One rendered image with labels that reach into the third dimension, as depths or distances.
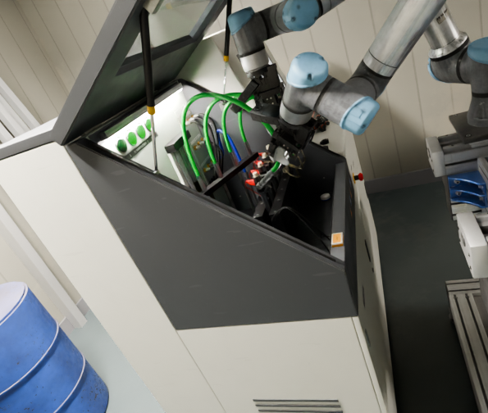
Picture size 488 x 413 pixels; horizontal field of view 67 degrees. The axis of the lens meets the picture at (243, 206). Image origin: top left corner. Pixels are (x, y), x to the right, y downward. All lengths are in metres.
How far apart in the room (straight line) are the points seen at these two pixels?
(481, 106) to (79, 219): 1.22
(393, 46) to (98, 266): 0.97
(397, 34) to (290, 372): 0.99
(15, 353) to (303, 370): 1.32
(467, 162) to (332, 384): 0.82
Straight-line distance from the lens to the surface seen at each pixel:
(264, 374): 1.34
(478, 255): 0.94
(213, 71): 1.54
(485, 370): 1.67
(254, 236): 0.94
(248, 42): 1.08
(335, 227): 1.14
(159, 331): 1.33
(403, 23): 0.83
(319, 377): 1.30
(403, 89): 2.94
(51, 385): 2.19
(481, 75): 1.32
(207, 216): 0.94
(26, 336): 2.08
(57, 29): 3.66
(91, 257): 1.22
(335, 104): 0.77
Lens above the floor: 1.56
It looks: 25 degrees down
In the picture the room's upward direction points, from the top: 22 degrees counter-clockwise
